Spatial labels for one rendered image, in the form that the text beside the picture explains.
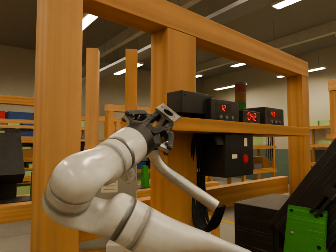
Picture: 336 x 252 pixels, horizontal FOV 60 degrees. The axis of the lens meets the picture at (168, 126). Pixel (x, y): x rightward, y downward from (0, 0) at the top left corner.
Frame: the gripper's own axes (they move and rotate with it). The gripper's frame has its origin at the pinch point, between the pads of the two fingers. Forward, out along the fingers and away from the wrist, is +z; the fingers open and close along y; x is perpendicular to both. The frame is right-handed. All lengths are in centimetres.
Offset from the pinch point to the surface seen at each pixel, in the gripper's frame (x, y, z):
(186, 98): 2.3, 1.8, 22.9
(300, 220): 11, -48, 22
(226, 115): 4.2, -10.8, 35.5
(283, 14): 14, 35, 749
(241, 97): 7, -11, 67
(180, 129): 5.1, -3.5, 10.9
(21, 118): 464, 354, 365
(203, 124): 4.2, -7.3, 19.9
